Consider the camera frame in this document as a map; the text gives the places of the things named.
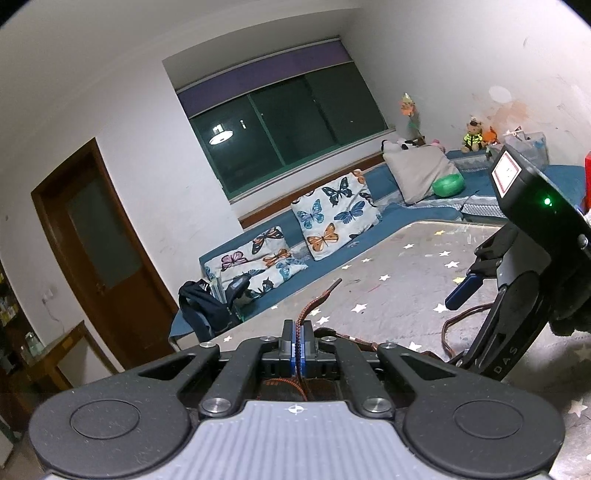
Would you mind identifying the square butterfly-print pillow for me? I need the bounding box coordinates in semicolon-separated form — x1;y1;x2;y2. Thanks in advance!
291;170;383;260

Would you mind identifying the dark grey bag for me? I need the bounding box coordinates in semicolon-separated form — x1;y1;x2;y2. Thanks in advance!
224;276;254;319

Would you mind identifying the dark wooden shelf cabinet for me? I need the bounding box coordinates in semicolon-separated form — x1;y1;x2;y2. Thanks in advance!
0;263;29;435

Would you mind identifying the plain grey pillow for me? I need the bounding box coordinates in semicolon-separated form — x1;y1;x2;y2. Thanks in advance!
382;147;462;205

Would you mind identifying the wooden side table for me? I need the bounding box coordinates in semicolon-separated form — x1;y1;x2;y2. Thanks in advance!
18;320;117;403

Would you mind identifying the clear plastic storage box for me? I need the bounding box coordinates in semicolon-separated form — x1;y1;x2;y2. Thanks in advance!
503;129;549;167

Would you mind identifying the dark blue backpack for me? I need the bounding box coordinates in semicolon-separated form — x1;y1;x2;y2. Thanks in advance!
178;279;241;340

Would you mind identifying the long butterfly-print pillow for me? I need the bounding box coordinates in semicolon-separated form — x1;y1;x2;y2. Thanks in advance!
204;226;309;291

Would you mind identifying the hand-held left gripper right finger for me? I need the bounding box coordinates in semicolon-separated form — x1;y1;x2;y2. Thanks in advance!
300;323;462;418

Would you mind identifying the green ball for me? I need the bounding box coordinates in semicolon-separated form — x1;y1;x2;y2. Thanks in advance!
419;174;453;197

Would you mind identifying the green-framed window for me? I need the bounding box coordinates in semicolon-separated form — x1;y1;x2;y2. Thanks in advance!
164;39;398;204

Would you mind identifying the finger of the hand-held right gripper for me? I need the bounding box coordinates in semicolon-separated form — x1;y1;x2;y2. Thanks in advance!
455;286;509;370
445;228;509;310

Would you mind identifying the black and white plush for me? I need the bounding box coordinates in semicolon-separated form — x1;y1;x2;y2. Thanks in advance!
381;138;446;154

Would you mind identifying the brown shoelace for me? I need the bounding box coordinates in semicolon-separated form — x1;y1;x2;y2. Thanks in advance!
298;278;499;402

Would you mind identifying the person's right hand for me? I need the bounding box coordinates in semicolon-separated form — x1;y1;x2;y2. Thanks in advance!
549;298;591;337

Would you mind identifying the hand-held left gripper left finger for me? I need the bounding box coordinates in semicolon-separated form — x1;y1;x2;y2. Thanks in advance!
129;323;298;418

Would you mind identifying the brown wooden door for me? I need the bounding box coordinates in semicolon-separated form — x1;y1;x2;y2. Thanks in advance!
31;137;178;370

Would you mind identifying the grey patterned sofa cover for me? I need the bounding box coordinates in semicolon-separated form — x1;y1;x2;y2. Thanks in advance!
445;154;505;219

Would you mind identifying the glass jar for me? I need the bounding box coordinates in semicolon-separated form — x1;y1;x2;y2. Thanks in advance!
23;331;44;359

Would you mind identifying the teddy bear in yellow vest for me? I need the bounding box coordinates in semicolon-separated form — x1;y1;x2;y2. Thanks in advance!
462;117;485;153

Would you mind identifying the grey star-print table cover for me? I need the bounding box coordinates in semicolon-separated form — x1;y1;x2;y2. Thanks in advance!
171;220;591;480

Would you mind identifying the blue corner sofa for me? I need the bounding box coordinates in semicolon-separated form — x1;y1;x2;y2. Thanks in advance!
168;150;591;352

